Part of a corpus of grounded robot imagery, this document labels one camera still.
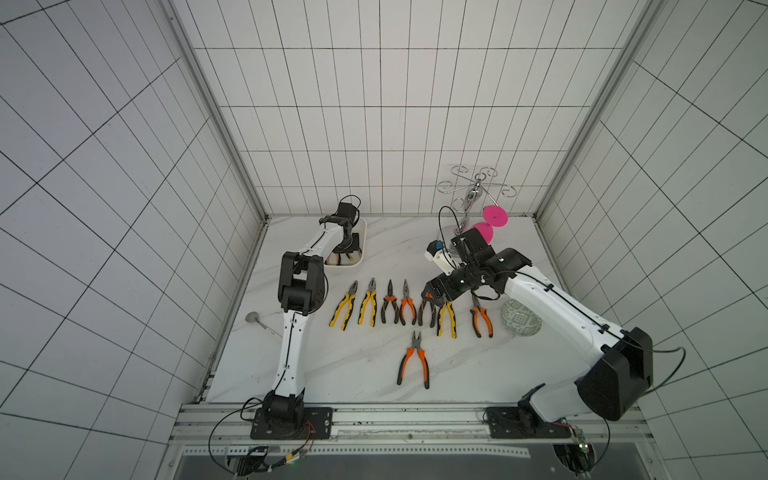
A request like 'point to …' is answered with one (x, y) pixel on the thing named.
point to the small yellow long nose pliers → (338, 257)
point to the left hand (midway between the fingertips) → (348, 250)
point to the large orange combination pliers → (416, 345)
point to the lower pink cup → (485, 229)
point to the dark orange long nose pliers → (393, 299)
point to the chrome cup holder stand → (474, 189)
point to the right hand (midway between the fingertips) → (425, 289)
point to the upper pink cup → (495, 215)
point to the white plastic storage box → (361, 228)
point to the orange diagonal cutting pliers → (432, 317)
